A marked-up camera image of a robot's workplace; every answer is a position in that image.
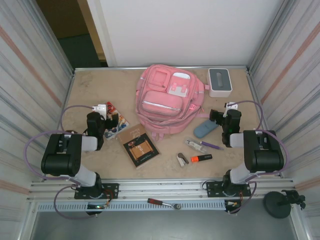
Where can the white tissue box grey top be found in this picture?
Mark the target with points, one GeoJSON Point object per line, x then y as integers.
{"type": "Point", "coordinates": [220, 80]}

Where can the aluminium table border rail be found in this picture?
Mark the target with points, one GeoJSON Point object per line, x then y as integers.
{"type": "Point", "coordinates": [82, 69]}

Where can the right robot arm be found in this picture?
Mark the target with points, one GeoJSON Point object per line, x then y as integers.
{"type": "Point", "coordinates": [265, 155]}

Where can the white door frame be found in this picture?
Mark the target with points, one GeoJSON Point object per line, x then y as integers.
{"type": "Point", "coordinates": [100, 32]}

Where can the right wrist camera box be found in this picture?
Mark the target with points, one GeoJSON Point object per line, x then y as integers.
{"type": "Point", "coordinates": [231, 105]}

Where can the clear plastic tube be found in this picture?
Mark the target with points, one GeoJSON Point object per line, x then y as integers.
{"type": "Point", "coordinates": [195, 145]}

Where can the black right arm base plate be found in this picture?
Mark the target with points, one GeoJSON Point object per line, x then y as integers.
{"type": "Point", "coordinates": [212, 187]}

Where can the orange black highlighter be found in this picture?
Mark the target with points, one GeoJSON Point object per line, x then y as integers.
{"type": "Point", "coordinates": [200, 158]}

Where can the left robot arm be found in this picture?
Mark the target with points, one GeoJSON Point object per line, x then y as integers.
{"type": "Point", "coordinates": [60, 155]}

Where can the pink backpack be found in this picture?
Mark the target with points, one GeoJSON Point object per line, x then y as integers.
{"type": "Point", "coordinates": [160, 115]}

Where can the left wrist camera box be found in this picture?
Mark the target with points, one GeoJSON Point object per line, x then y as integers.
{"type": "Point", "coordinates": [100, 108]}

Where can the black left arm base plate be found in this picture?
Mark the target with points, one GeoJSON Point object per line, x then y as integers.
{"type": "Point", "coordinates": [112, 190]}

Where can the purple pen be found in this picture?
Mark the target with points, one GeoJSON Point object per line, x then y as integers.
{"type": "Point", "coordinates": [208, 144]}

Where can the blue glasses case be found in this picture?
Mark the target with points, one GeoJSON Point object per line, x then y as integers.
{"type": "Point", "coordinates": [202, 130]}

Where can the small white brown stapler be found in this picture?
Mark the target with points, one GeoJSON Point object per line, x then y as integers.
{"type": "Point", "coordinates": [182, 160]}

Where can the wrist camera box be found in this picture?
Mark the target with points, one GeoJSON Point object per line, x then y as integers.
{"type": "Point", "coordinates": [231, 105]}
{"type": "Point", "coordinates": [100, 108]}

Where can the aluminium mounting rail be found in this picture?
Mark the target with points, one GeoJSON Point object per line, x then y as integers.
{"type": "Point", "coordinates": [162, 186]}

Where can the small circuit board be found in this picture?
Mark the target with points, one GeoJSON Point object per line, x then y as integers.
{"type": "Point", "coordinates": [96, 206]}
{"type": "Point", "coordinates": [232, 203]}

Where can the brown hardcover book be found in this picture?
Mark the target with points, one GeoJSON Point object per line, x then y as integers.
{"type": "Point", "coordinates": [140, 150]}

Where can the black round clamp mount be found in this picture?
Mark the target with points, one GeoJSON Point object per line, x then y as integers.
{"type": "Point", "coordinates": [276, 203]}

